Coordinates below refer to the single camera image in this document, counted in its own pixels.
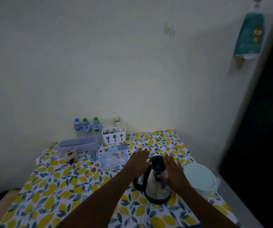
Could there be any clear pitcher pale green lid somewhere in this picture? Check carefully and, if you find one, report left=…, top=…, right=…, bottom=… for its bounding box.
left=183, top=163, right=221, bottom=200

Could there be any lemon print covered table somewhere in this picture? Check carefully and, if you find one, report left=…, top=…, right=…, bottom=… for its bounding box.
left=0, top=129, right=244, bottom=228

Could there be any green cap water bottle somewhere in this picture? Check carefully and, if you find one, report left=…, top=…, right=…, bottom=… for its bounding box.
left=82, top=118, right=92, bottom=137
left=92, top=117, right=103, bottom=140

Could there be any bundle of pale chopsticks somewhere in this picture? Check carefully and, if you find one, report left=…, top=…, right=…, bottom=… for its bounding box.
left=114, top=117, right=124, bottom=132

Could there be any light wooden bench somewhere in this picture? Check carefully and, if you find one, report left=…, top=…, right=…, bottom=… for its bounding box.
left=0, top=189, right=21, bottom=228

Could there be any person's left forearm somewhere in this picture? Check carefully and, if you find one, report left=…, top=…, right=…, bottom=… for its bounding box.
left=55, top=167, right=141, bottom=228

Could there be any steel electric kettle black handle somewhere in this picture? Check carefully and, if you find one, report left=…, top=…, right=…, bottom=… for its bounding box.
left=133, top=155, right=174, bottom=205

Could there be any white cutlery caddy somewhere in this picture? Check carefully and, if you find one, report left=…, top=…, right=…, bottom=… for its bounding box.
left=102, top=126, right=127, bottom=145

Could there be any clear wall hook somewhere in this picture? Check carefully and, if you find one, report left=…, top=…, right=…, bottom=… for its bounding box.
left=164, top=21, right=176, bottom=37

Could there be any teal hanging packet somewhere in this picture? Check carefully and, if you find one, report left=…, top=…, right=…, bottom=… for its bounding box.
left=233, top=0, right=265, bottom=60

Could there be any person's left hand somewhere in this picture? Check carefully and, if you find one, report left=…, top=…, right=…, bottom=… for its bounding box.
left=124, top=148, right=153, bottom=180

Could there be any lilac oblong container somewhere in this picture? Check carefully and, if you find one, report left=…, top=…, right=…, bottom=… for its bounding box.
left=57, top=136, right=101, bottom=156

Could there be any blue cap water bottle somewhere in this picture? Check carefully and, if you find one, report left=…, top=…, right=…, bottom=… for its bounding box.
left=74, top=118, right=84, bottom=138

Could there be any person's right hand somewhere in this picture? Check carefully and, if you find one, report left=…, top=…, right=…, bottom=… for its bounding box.
left=159, top=154, right=191, bottom=195

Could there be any person's right forearm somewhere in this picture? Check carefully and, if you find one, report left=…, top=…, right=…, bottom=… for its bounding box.
left=179, top=185, right=239, bottom=228

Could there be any small white patterned jar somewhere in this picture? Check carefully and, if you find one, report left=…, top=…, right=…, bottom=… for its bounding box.
left=64, top=148, right=79, bottom=164

